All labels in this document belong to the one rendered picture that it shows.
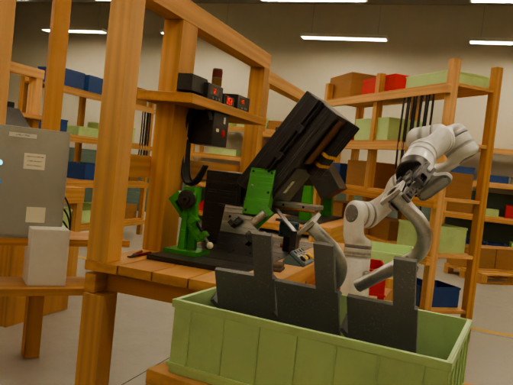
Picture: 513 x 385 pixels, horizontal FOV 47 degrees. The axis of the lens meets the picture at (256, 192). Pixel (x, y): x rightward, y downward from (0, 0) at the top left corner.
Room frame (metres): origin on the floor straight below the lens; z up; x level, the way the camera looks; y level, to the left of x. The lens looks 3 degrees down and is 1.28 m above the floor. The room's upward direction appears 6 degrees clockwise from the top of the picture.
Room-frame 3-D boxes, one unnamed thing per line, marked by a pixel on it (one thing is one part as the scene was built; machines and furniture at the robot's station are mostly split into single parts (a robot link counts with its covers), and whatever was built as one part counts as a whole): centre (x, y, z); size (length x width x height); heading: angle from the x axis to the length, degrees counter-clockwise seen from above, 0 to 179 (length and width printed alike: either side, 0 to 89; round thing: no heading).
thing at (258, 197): (2.59, -0.02, 1.17); 0.13 x 0.12 x 0.20; 160
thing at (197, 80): (2.48, 0.32, 1.59); 0.15 x 0.07 x 0.07; 160
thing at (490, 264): (8.53, -3.61, 0.22); 1.20 x 0.80 x 0.44; 110
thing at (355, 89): (5.82, -1.25, 1.19); 2.30 x 0.55 x 2.39; 21
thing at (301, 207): (2.72, -0.11, 1.11); 0.39 x 0.16 x 0.03; 70
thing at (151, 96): (2.77, 0.26, 1.52); 0.90 x 0.25 x 0.04; 160
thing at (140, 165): (2.80, 0.36, 1.23); 1.30 x 0.05 x 0.09; 160
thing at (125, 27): (2.78, 0.29, 1.36); 1.49 x 0.09 x 0.97; 160
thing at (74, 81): (8.20, 2.37, 1.14); 2.45 x 0.55 x 2.28; 160
